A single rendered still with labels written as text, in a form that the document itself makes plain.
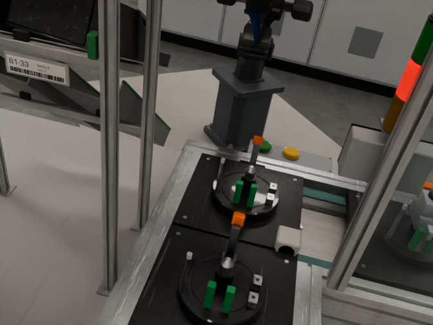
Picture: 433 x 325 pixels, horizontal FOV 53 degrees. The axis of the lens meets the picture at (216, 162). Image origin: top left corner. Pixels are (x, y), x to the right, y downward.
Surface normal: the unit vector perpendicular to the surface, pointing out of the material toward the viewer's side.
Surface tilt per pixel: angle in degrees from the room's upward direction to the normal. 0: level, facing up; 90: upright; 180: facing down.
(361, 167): 90
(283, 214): 0
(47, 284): 0
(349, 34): 90
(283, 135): 0
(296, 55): 90
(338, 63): 90
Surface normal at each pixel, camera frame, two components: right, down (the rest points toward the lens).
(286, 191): 0.14, -0.79
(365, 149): -0.21, 0.56
